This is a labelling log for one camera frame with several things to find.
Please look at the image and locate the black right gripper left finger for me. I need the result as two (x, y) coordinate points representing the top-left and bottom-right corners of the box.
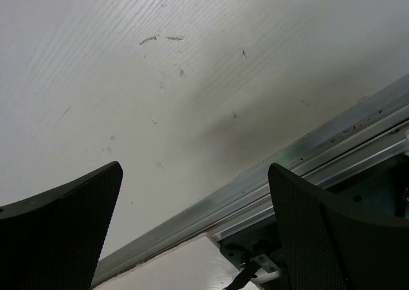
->
(1, 161), (123, 289)

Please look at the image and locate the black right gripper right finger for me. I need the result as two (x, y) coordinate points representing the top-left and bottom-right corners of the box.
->
(268, 164), (408, 289)

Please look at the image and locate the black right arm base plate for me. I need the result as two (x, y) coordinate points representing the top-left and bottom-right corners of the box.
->
(220, 237), (290, 289)

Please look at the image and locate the aluminium table edge rail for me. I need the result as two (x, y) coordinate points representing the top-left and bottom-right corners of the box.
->
(91, 77), (408, 287)

